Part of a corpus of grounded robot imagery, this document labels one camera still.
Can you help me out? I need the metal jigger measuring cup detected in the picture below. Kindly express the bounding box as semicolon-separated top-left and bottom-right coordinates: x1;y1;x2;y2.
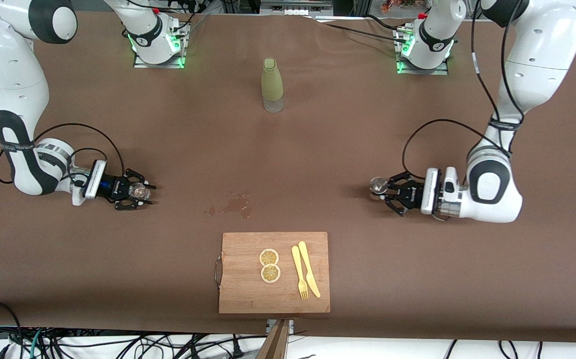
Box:
370;176;389;200

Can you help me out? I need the wooden camera post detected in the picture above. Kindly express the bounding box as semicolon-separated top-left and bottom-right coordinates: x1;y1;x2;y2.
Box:
256;319;294;359

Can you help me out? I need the brown table mat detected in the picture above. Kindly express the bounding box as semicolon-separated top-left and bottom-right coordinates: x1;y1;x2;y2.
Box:
0;9;576;344

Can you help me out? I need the wooden cutting board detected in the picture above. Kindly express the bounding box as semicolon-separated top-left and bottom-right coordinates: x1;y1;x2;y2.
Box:
214;231;331;315

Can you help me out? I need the white left gripper mount plate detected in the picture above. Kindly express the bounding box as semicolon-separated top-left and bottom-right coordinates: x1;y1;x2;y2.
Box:
420;167;443;216

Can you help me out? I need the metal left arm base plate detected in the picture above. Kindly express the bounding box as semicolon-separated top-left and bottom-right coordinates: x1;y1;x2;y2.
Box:
394;27;449;75

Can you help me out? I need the yellow plastic fork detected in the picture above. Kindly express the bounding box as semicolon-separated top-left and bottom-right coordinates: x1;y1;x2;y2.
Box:
291;245;309;300

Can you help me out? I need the grey electronics box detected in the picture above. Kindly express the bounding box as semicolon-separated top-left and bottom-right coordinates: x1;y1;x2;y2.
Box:
260;0;334;16

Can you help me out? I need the green sleeved glass bottle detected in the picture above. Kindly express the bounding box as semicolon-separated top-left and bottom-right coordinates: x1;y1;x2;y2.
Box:
261;58;285;114

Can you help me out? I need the yellow plastic knife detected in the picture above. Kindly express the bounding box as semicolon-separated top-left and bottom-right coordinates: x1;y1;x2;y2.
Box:
298;241;321;299

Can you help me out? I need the black power cable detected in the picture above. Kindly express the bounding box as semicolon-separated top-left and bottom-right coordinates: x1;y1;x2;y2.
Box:
313;15;408;45

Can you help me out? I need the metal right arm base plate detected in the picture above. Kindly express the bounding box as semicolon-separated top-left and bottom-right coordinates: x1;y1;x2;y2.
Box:
134;22;189;69

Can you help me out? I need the orange and green object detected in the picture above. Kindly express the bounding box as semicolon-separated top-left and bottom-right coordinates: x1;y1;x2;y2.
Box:
380;0;421;14

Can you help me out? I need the white right gripper mount plate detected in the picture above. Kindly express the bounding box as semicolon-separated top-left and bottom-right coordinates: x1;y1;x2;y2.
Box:
84;160;108;200

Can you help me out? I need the white gripper mount plate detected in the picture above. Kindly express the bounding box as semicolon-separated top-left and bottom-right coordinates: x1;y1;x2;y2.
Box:
84;160;108;200
420;167;443;216

